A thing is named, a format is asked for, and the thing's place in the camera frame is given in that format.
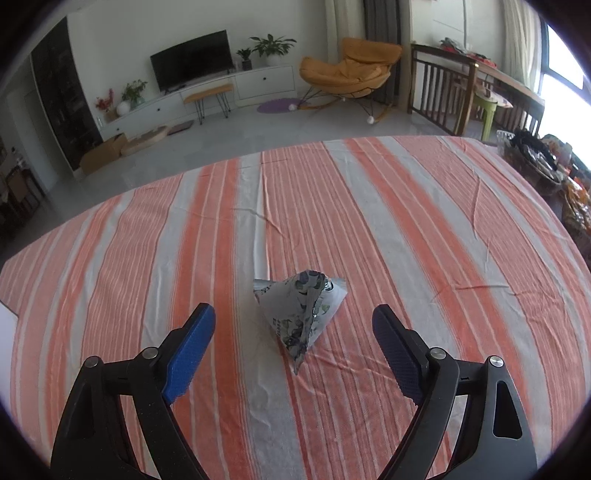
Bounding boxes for white cardboard box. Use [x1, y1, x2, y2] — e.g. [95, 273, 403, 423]
[0, 302, 18, 365]

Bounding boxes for striped orange grey tablecloth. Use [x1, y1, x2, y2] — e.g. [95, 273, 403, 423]
[1, 136, 590, 479]

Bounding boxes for grey pyramid snack packet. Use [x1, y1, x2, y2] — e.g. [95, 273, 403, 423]
[253, 270, 348, 375]

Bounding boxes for cluttered side table items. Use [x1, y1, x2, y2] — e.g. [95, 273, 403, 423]
[496, 130, 590, 257]

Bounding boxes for brown cardboard box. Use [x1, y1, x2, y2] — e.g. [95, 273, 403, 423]
[80, 133, 127, 175]

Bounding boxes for round beige cat scratcher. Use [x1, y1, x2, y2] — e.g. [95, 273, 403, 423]
[120, 126, 170, 157]

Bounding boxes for white round vase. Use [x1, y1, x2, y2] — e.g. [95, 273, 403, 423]
[116, 100, 131, 117]

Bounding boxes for green plastic stool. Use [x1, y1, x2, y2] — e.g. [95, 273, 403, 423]
[472, 93, 498, 142]

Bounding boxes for red flowers in vase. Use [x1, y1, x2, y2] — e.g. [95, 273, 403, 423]
[94, 89, 117, 123]

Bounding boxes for green plant glass vase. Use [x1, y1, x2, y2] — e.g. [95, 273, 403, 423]
[121, 79, 147, 109]

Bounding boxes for small wooden bench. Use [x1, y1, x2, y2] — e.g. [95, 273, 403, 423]
[183, 83, 233, 125]

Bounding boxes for dark wooden crib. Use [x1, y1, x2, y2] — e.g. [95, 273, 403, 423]
[407, 43, 480, 136]

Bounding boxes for black glass display cabinet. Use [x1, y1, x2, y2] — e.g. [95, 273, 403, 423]
[31, 17, 102, 171]

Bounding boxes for purple round floor mat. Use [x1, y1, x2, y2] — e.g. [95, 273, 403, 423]
[256, 98, 300, 114]

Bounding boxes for black flat television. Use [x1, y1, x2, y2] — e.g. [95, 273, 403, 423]
[150, 30, 233, 92]

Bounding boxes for orange rocking lounge chair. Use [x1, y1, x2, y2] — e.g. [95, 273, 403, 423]
[288, 37, 403, 125]

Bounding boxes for white tv cabinet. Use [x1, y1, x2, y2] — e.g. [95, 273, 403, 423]
[99, 65, 296, 140]

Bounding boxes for white sheer curtain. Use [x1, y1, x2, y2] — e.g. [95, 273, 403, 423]
[502, 0, 543, 93]

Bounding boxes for small potted plant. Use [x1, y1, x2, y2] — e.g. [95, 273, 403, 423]
[236, 48, 252, 71]

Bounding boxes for large potted green plant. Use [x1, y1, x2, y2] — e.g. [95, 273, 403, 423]
[250, 34, 297, 66]

